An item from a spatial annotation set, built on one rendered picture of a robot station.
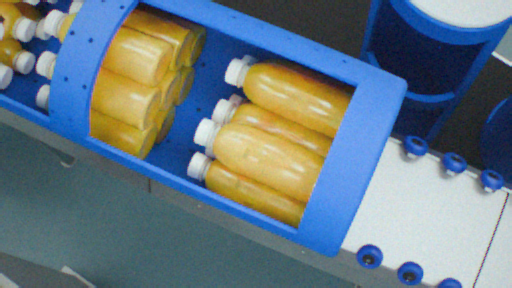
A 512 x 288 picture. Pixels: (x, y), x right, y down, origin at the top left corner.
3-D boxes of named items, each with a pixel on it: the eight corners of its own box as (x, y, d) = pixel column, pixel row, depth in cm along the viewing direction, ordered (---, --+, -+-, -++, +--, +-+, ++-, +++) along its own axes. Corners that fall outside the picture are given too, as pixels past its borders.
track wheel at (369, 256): (385, 257, 116) (388, 249, 118) (360, 246, 117) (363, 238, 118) (375, 274, 119) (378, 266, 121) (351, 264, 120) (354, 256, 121)
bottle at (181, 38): (184, 30, 110) (80, -10, 112) (168, 74, 111) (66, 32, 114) (199, 29, 116) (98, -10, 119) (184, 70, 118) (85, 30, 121)
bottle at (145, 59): (153, 97, 110) (51, 53, 113) (176, 59, 112) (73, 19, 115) (148, 74, 103) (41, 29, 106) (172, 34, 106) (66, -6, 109)
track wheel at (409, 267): (426, 274, 115) (428, 266, 117) (401, 264, 116) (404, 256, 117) (416, 291, 118) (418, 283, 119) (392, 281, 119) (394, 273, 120)
